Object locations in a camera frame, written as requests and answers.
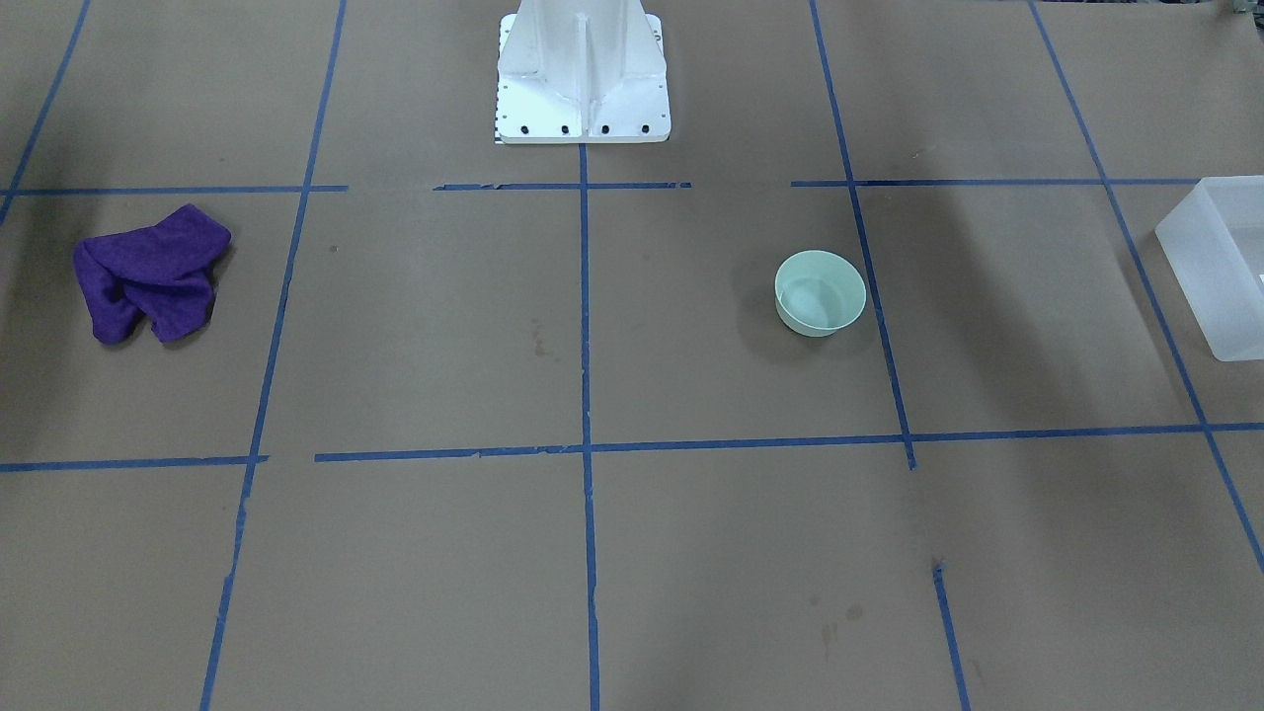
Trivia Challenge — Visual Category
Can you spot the mint green plastic bowl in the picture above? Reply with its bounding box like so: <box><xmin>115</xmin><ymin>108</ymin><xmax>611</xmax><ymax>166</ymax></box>
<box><xmin>774</xmin><ymin>249</ymin><xmax>868</xmax><ymax>338</ymax></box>

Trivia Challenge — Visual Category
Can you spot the purple cloth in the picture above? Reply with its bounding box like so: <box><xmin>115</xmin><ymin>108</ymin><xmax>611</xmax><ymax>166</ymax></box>
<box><xmin>72</xmin><ymin>202</ymin><xmax>233</xmax><ymax>345</ymax></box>

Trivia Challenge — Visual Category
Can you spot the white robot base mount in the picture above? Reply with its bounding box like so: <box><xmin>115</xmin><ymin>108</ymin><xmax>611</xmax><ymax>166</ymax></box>
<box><xmin>494</xmin><ymin>1</ymin><xmax>672</xmax><ymax>145</ymax></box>

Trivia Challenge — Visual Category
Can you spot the translucent plastic storage box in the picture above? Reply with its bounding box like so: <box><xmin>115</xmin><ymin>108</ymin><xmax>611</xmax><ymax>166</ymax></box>
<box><xmin>1155</xmin><ymin>175</ymin><xmax>1263</xmax><ymax>361</ymax></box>

